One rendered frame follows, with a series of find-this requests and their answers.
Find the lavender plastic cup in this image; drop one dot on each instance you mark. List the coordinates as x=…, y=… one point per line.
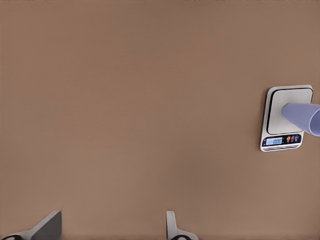
x=301, y=116

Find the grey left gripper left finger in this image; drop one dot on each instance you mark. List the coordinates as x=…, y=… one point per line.
x=45, y=227

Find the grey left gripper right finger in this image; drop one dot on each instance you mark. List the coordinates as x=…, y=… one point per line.
x=172, y=226

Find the silver digital kitchen scale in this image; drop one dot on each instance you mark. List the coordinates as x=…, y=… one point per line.
x=277, y=117

